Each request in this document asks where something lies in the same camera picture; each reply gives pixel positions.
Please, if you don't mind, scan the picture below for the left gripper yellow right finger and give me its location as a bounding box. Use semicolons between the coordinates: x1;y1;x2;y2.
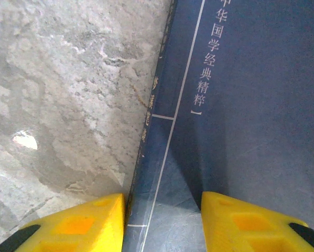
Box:
200;191;314;252

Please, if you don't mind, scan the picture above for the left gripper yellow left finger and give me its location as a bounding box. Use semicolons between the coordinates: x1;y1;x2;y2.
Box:
0;193;126;252

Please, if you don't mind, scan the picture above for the navy blue book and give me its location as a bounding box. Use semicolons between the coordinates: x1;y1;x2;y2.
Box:
126;0;314;252

